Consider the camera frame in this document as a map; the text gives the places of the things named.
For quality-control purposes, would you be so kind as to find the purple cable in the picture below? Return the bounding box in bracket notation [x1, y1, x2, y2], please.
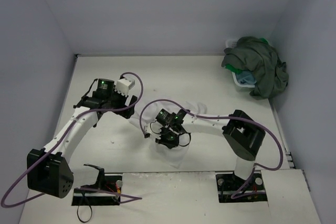
[1, 71, 144, 208]
[140, 100, 286, 200]

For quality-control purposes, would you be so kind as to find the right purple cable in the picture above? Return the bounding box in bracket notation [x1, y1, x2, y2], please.
[140, 100, 286, 200]

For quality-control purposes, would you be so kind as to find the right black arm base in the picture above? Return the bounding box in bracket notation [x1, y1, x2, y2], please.
[215, 173, 268, 204]

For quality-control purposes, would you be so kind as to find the blue t shirt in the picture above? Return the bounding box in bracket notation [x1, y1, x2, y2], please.
[235, 70, 257, 85]

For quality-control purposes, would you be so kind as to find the grey green t shirt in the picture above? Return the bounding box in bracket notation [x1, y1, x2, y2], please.
[222, 36, 289, 100]

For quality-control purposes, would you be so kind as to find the white t shirt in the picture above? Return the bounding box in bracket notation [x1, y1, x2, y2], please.
[129, 99, 207, 168]

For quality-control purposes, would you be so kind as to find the white laundry basket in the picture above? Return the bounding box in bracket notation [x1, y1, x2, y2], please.
[225, 38, 257, 94]

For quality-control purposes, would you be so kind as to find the black thin looped cable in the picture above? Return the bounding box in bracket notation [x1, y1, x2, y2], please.
[77, 191, 93, 222]

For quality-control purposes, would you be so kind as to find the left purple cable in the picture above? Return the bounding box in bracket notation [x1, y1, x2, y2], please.
[1, 71, 144, 208]

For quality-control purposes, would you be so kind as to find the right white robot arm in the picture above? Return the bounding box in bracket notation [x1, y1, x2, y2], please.
[148, 109, 266, 188]

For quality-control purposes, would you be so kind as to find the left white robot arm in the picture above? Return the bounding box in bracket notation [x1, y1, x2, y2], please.
[27, 76, 138, 198]

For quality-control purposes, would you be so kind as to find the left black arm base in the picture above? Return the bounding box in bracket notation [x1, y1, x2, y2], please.
[71, 163, 122, 206]

